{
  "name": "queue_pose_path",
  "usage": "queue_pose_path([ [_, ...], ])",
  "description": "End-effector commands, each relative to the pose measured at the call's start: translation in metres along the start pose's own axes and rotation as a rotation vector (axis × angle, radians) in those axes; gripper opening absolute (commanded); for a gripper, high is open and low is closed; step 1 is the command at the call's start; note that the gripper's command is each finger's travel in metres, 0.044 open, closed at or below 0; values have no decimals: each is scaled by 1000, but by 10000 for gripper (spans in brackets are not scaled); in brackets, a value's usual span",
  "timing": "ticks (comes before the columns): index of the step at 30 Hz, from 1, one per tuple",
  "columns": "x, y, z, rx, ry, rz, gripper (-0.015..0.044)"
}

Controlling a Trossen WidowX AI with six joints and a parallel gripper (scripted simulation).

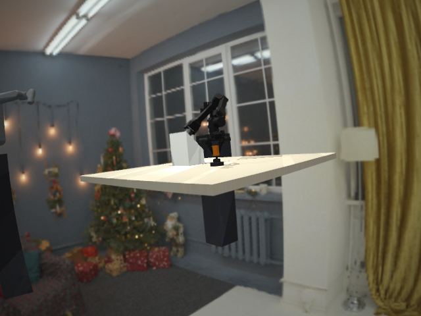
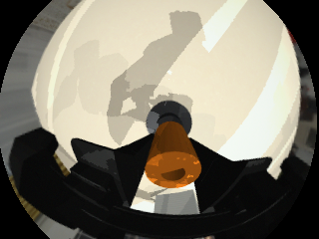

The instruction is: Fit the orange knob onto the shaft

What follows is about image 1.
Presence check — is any orange knob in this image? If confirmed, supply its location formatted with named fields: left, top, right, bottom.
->
left=212, top=145, right=220, bottom=156

